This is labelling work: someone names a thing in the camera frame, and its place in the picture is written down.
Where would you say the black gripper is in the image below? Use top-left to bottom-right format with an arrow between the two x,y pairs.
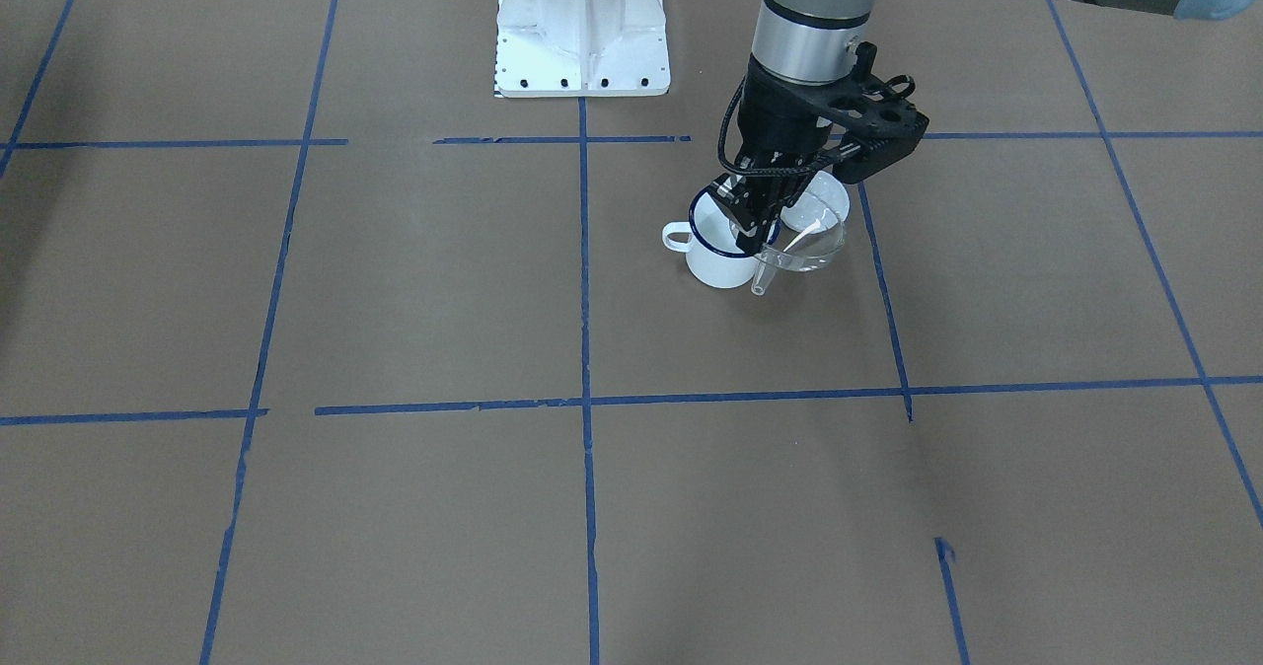
729,56 -> 840,257

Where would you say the clear glass funnel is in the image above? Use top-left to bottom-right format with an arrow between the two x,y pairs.
750,220 -> 847,297

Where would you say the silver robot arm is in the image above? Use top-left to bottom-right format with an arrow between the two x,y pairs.
709,0 -> 1257,257

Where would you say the white enamel cup blue rim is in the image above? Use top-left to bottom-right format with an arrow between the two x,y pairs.
661,191 -> 762,290

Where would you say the small white dish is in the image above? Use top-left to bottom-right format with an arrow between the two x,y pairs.
781,172 -> 850,235

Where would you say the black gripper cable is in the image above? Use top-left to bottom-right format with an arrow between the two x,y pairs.
716,74 -> 850,179

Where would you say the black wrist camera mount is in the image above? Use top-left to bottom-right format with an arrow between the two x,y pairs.
807,40 -> 930,185

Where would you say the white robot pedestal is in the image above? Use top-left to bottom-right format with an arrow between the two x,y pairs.
493,0 -> 672,98

